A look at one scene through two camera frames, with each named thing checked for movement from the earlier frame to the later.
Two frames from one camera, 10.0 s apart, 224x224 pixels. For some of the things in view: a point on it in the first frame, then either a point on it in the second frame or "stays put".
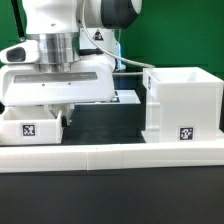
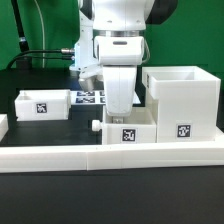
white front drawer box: (30, 125) -> (140, 127)
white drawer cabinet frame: (182, 104) stays put
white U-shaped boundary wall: (113, 156) stays put
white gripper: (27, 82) -> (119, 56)
